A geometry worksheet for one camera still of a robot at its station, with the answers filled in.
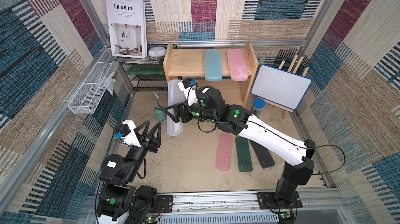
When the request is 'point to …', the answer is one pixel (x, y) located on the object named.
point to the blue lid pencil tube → (258, 104)
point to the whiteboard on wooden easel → (283, 90)
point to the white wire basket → (90, 94)
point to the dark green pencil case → (245, 162)
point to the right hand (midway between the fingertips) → (170, 107)
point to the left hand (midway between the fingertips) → (154, 122)
